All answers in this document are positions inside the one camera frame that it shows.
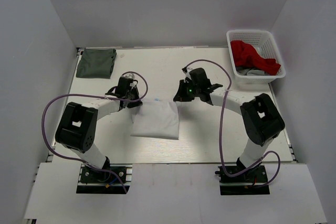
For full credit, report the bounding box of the white plastic basket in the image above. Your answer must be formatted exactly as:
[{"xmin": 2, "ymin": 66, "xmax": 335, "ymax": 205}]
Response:
[{"xmin": 226, "ymin": 29, "xmax": 286, "ymax": 84}]

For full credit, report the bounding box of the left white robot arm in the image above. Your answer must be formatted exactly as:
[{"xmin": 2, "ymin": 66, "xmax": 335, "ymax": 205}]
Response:
[{"xmin": 55, "ymin": 75, "xmax": 142, "ymax": 182}]

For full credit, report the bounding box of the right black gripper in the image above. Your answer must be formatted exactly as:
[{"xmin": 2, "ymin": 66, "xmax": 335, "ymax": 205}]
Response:
[{"xmin": 174, "ymin": 80, "xmax": 201, "ymax": 102}]

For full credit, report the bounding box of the folded dark green t shirt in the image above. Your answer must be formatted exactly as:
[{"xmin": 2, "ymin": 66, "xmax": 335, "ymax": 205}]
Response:
[{"xmin": 76, "ymin": 49, "xmax": 117, "ymax": 79}]

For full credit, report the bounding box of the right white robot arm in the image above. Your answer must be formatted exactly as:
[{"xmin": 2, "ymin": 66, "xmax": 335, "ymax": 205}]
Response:
[{"xmin": 173, "ymin": 67, "xmax": 285, "ymax": 182}]

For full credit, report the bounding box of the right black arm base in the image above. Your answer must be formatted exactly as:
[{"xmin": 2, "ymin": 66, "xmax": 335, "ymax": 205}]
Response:
[{"xmin": 215, "ymin": 165, "xmax": 270, "ymax": 196}]

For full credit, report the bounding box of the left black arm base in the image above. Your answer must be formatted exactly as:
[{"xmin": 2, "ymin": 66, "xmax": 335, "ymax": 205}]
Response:
[{"xmin": 76, "ymin": 164, "xmax": 132, "ymax": 195}]

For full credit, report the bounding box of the red t shirt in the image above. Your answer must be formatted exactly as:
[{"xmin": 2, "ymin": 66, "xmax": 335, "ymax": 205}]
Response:
[{"xmin": 230, "ymin": 40, "xmax": 281, "ymax": 76}]

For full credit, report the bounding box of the grey t shirt in basket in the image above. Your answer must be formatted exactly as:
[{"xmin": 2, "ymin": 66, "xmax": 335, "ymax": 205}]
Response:
[{"xmin": 236, "ymin": 47, "xmax": 272, "ymax": 77}]

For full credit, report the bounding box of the white t shirt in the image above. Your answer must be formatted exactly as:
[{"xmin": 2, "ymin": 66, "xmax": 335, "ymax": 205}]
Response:
[{"xmin": 131, "ymin": 99, "xmax": 180, "ymax": 140}]

